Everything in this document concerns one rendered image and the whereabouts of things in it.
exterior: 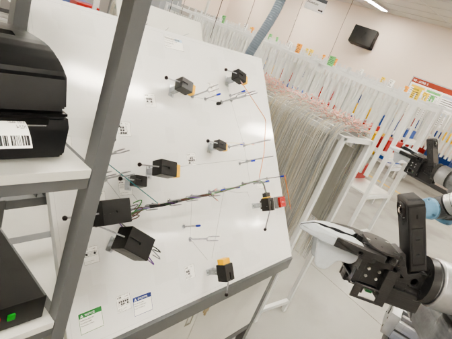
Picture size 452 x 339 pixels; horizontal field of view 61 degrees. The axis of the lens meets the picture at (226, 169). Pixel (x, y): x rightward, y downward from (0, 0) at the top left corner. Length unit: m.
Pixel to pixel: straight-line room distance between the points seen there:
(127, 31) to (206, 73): 0.99
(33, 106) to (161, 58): 0.84
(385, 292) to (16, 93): 0.66
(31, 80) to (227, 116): 1.09
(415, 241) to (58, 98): 0.64
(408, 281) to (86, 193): 0.60
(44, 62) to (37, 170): 0.19
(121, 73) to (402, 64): 10.03
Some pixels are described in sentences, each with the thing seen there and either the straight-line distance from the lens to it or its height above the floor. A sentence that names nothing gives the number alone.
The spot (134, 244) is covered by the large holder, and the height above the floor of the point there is 1.17.
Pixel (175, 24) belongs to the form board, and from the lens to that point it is 5.02.
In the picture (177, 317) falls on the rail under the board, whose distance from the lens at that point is 1.45.
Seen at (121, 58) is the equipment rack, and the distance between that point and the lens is 0.72.
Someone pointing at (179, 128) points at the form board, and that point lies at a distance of 1.47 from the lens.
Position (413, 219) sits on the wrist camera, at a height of 1.65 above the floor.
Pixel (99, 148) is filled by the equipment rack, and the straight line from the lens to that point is 0.78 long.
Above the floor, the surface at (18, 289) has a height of 1.13.
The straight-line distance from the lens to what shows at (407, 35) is 10.74.
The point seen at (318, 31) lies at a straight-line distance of 12.14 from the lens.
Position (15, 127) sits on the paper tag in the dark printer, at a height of 1.54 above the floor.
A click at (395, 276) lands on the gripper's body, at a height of 1.56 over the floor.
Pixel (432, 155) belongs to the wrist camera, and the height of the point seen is 1.61.
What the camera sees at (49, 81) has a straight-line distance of 0.76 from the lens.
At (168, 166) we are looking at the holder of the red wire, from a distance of 1.26.
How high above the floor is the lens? 1.81
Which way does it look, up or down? 20 degrees down
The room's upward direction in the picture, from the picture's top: 21 degrees clockwise
